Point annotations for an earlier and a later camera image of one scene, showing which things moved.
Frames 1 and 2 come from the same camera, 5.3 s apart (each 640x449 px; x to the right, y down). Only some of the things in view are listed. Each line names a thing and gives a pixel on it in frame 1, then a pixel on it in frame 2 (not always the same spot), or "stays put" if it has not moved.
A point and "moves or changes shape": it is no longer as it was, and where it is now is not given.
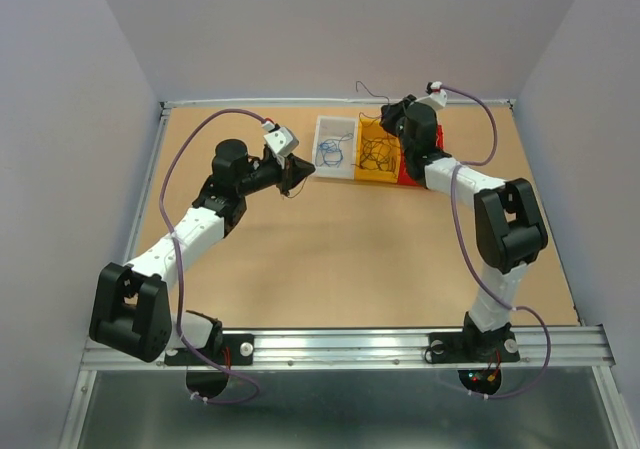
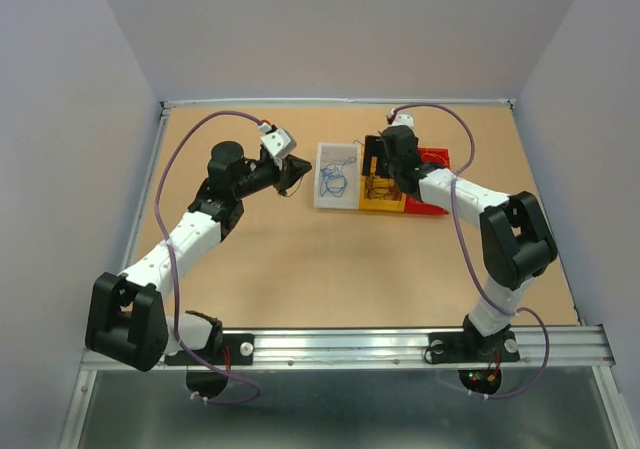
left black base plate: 236,350 stays put
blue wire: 329,152 to 333,179
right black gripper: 394,111 to 373,147
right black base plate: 472,347 stays put
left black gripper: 295,171 stays put
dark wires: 378,153 moves or changes shape
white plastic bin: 334,147 to 337,171
